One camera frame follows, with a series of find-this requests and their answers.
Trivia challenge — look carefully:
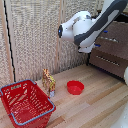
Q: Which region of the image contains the red basket with blue rim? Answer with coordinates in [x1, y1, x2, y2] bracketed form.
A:
[0, 79, 57, 128]

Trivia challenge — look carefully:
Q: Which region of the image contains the brown drawer cabinet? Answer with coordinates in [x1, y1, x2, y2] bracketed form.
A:
[87, 9, 128, 82]

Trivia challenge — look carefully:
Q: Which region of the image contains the red bowl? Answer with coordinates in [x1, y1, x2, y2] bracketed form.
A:
[66, 80, 86, 96]

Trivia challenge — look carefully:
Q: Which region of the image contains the toy giraffe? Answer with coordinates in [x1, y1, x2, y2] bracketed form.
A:
[41, 68, 57, 98]

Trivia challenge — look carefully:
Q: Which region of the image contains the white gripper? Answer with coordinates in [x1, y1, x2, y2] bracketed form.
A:
[78, 29, 109, 55]

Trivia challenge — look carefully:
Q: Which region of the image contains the silver drawer handle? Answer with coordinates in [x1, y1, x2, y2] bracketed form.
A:
[95, 54, 121, 68]

